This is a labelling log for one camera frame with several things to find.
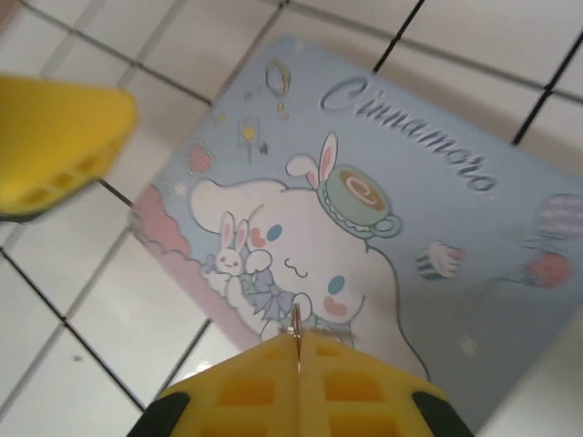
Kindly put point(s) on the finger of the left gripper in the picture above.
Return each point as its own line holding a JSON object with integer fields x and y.
{"x": 54, "y": 145}

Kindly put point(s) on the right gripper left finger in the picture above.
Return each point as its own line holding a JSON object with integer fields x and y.
{"x": 237, "y": 391}

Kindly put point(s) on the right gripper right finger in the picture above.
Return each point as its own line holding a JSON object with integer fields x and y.
{"x": 364, "y": 396}

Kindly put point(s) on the blue cartoon dog tin box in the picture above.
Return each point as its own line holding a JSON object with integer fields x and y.
{"x": 364, "y": 182}

